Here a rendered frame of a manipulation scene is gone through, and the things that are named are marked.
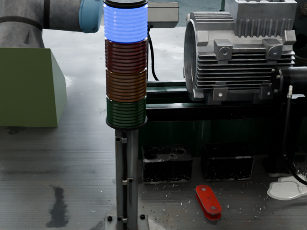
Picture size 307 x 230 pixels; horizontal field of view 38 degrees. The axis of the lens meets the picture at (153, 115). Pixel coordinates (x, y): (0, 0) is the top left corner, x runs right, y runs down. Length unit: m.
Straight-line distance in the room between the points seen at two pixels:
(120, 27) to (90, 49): 1.05
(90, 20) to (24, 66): 0.21
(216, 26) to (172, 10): 0.23
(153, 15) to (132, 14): 0.54
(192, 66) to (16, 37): 0.42
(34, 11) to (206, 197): 0.62
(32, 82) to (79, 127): 0.16
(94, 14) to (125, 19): 0.58
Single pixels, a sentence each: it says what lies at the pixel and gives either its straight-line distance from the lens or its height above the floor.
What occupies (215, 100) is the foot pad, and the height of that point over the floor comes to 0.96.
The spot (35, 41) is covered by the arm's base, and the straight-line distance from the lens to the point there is 1.14.
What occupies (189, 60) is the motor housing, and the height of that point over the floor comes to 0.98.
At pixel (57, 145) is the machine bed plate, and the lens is 1.08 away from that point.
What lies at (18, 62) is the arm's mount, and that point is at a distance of 1.09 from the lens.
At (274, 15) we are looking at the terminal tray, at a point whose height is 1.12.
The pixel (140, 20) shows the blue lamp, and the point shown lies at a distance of 0.61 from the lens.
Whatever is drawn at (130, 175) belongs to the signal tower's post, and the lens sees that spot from 0.74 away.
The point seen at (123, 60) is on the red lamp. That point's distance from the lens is 0.62.
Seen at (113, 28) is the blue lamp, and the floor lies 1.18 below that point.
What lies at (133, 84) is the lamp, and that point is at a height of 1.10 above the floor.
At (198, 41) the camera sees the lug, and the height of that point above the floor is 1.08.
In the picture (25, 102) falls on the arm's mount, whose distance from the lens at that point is 1.13.
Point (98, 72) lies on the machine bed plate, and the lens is 1.45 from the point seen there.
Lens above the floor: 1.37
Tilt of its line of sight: 29 degrees down
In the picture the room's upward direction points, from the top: 1 degrees clockwise
